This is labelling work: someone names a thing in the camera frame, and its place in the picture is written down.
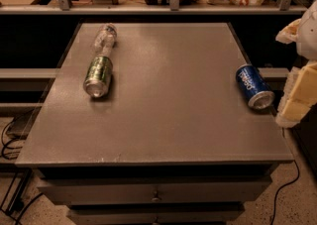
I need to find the grey shelf rail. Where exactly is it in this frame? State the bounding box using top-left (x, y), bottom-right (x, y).
top-left (0, 0), bottom-right (307, 15)

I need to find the blue pepsi can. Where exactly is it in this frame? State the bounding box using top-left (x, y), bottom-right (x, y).
top-left (236, 64), bottom-right (274, 110)

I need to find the clear plastic water bottle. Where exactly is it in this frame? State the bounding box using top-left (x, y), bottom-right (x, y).
top-left (92, 23), bottom-right (117, 56)

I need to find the grey drawer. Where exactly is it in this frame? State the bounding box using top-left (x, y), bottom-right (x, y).
top-left (38, 176), bottom-right (271, 206)
top-left (67, 203), bottom-right (245, 225)

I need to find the upper grey drawer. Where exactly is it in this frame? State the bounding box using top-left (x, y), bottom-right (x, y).
top-left (38, 176), bottom-right (271, 206)

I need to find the black cables left floor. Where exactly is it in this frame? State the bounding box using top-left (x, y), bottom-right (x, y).
top-left (0, 109), bottom-right (46, 225)

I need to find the green soda can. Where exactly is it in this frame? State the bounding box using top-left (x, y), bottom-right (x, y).
top-left (83, 56), bottom-right (113, 98)

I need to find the black cable right floor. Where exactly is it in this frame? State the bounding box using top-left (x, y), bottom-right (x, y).
top-left (269, 159), bottom-right (301, 225)

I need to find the lower grey drawer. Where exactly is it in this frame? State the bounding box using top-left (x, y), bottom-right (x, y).
top-left (67, 203), bottom-right (245, 225)

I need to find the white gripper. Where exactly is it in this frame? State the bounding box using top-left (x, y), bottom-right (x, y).
top-left (275, 1), bottom-right (317, 128)

